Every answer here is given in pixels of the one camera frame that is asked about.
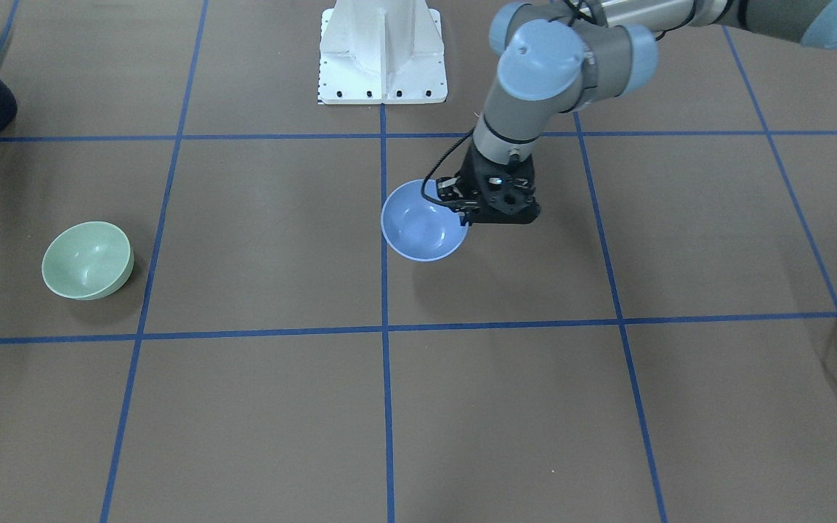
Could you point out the green bowl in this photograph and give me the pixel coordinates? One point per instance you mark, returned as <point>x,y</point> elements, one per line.
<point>88,261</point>

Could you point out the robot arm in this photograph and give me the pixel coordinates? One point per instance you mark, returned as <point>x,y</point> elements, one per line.
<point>564,56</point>

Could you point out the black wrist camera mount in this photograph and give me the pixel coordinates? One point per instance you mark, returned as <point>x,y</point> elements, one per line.
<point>511,201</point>

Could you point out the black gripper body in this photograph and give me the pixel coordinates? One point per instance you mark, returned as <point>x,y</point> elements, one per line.
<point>474,172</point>

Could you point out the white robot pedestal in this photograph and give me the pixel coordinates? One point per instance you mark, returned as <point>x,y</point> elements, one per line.
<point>381,52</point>

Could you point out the blue bowl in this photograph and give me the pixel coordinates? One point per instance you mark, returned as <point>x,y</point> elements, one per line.
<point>418,229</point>

